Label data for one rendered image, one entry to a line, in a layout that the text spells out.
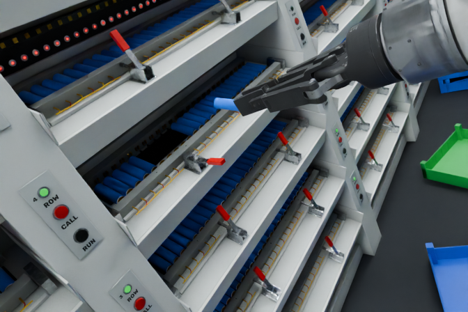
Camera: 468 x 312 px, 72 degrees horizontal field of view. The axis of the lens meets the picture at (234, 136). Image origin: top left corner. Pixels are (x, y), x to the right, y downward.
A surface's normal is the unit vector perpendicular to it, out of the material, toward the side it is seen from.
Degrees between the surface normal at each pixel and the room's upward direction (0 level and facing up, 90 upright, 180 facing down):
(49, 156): 90
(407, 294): 0
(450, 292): 0
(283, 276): 22
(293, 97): 92
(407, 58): 90
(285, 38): 90
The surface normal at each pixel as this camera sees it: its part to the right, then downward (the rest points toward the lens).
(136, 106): 0.82, 0.26
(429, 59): -0.42, 0.72
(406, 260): -0.43, -0.82
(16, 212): 0.72, -0.05
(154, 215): -0.13, -0.78
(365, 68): -0.56, 0.55
